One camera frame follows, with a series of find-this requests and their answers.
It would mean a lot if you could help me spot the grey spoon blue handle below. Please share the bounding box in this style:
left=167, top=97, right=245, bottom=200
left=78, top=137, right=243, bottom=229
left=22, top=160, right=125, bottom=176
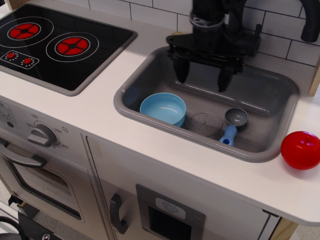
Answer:
left=219, top=107, right=249, bottom=146

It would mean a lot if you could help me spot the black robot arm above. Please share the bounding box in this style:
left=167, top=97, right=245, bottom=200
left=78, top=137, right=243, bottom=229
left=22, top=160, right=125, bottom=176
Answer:
left=166, top=0, right=246, bottom=92

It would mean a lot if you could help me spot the grey dispenser panel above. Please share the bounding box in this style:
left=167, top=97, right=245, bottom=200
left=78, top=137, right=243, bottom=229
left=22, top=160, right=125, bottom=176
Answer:
left=135, top=184, right=206, bottom=240

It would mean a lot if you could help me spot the black cable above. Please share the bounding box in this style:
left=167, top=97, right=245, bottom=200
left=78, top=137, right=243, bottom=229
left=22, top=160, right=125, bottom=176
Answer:
left=0, top=215, right=26, bottom=240

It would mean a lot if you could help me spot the black toy stovetop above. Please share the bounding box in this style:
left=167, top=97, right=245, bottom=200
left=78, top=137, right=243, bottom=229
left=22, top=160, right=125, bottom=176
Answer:
left=0, top=3, right=137, bottom=97

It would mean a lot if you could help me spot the grey oven knob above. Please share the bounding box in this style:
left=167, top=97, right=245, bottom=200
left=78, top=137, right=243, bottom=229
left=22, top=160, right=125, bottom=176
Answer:
left=27, top=124, right=58, bottom=148

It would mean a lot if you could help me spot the red toy apple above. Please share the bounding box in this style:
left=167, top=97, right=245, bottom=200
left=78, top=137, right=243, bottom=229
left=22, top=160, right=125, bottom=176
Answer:
left=280, top=131, right=320, bottom=170

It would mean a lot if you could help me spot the grey cabinet door handle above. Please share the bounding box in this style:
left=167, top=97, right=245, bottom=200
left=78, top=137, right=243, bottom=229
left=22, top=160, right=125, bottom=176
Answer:
left=109, top=193, right=128, bottom=235

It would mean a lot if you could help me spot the light blue bowl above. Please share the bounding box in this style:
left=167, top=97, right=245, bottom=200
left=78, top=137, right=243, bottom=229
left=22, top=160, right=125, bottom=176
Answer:
left=139, top=92, right=187, bottom=127

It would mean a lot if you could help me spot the toy oven door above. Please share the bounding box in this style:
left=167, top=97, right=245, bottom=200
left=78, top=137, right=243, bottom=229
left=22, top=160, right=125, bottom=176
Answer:
left=0, top=134, right=101, bottom=240

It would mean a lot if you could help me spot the grey plastic sink basin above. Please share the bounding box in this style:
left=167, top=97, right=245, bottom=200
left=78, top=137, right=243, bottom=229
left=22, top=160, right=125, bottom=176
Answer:
left=113, top=47, right=300, bottom=163

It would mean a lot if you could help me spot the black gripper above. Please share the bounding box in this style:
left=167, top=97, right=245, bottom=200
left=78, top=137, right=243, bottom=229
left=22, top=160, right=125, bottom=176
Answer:
left=166, top=22, right=246, bottom=92

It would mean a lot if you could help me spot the black faucet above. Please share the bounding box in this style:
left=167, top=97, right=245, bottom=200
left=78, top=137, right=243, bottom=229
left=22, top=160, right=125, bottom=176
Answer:
left=216, top=0, right=320, bottom=59

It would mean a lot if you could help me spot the grey oven door handle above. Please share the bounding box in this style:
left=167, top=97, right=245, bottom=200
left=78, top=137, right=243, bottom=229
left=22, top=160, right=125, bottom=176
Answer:
left=0, top=138, right=47, bottom=169

